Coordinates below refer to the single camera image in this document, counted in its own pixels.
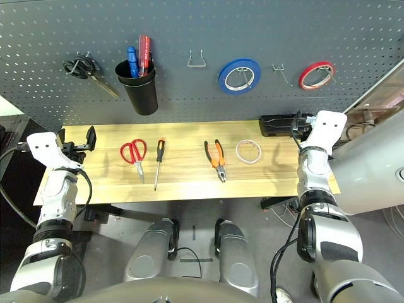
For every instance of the grey perforated pegboard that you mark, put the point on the grey perforated pegboard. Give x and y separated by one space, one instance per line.
189 25

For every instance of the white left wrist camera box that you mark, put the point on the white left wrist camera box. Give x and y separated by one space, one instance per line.
44 148

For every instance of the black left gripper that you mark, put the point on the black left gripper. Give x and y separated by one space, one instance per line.
74 151

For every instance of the brown wooden furniture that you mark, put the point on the brown wooden furniture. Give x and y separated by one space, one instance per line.
378 104

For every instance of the orange black pliers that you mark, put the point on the orange black pliers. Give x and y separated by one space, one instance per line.
217 162

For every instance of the long black floor tape strip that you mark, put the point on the long black floor tape strip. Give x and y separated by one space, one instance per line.
195 260

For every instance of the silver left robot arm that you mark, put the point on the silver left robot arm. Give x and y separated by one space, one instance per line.
60 195

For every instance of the grey robot torso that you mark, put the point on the grey robot torso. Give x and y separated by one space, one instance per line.
158 292

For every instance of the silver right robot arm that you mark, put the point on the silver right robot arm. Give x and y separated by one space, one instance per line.
315 176

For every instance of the red tape roll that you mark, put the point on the red tape roll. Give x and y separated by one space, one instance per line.
305 70

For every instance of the black table frame bracket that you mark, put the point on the black table frame bracket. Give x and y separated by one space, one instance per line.
94 214

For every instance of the large white rounded object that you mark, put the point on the large white rounded object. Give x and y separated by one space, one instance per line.
369 170

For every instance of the white tape roll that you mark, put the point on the white tape roll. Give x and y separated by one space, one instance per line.
248 162

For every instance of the small black tool case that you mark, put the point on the small black tool case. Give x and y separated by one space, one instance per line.
274 124

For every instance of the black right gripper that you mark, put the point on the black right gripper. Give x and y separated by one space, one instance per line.
307 127

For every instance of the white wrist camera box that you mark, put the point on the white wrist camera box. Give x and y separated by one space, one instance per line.
328 129
44 148

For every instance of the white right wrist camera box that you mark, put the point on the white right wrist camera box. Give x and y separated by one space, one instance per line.
328 129

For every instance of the white cabinet top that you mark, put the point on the white cabinet top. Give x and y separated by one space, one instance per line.
8 107

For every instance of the black plastic cup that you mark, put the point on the black plastic cup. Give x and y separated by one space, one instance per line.
142 101
126 79

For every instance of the metal pegboard hook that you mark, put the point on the metal pegboard hook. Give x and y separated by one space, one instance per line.
76 63
328 74
277 67
249 82

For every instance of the silver robot leg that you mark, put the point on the silver robot leg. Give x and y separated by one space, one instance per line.
236 252
148 249

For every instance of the silver left robot leg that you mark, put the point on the silver left robot leg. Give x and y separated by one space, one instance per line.
148 249

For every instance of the blue tape roll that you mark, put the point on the blue tape roll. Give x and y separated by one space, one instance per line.
223 79

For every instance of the white sneaker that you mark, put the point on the white sneaker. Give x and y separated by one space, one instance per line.
284 296

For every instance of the grey metal cabinet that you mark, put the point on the grey metal cabinet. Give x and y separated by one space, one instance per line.
15 135

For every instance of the silver right robot leg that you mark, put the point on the silver right robot leg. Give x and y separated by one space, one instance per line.
236 252

